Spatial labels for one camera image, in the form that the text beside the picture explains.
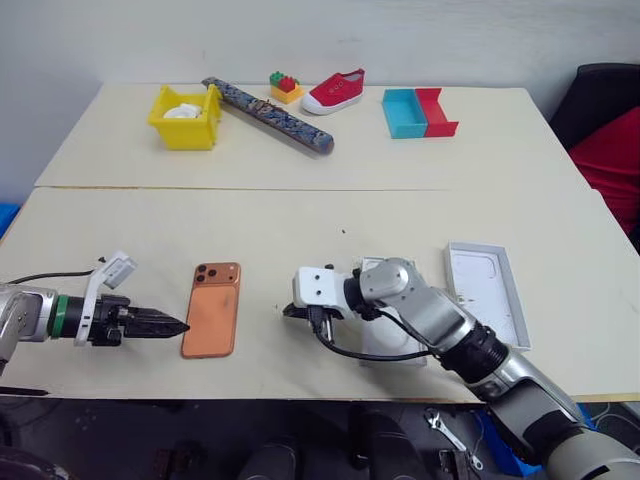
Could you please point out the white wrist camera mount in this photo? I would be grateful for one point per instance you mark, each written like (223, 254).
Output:
(317, 287)
(116, 270)

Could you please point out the white tape roll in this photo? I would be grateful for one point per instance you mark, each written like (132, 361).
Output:
(184, 111)

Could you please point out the red open plastic box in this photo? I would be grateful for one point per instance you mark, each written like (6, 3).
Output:
(440, 115)

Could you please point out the blue open plastic box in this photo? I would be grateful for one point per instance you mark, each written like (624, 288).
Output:
(405, 117)

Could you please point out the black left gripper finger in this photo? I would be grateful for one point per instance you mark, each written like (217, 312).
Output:
(155, 316)
(152, 332)

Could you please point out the green toy brick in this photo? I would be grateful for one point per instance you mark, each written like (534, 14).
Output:
(276, 79)

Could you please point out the white phone box lid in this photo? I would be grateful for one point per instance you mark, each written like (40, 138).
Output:
(485, 290)

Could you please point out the black chair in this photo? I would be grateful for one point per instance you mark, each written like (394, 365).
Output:
(582, 95)

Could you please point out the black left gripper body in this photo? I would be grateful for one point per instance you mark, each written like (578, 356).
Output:
(109, 320)

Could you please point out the long patterned blue stick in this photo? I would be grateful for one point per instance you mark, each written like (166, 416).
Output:
(280, 117)

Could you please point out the blue plastic sheet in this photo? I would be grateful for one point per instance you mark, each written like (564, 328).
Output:
(7, 217)

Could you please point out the red toy brick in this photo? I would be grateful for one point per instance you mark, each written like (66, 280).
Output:
(289, 84)

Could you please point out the silver adjustable wrench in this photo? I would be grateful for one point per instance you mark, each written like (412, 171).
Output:
(450, 435)

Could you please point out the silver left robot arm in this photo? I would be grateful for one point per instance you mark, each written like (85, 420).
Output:
(25, 315)

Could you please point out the yellow plastic bin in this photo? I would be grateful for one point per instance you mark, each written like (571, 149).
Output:
(185, 127)

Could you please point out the white phone box base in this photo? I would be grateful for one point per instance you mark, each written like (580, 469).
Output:
(387, 340)

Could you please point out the red canvas shoe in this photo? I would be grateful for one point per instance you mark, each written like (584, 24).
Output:
(332, 92)

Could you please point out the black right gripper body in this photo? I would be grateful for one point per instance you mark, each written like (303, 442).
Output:
(327, 314)

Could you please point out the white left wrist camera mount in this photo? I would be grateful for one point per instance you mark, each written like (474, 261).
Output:
(116, 270)

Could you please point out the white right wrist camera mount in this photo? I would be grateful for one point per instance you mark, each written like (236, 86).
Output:
(317, 287)

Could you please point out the orange smartphone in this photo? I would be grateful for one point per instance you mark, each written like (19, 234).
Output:
(210, 315)

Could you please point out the yellow toy brick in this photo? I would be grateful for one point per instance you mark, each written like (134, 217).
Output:
(290, 95)

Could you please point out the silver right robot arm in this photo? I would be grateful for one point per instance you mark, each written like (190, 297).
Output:
(500, 370)

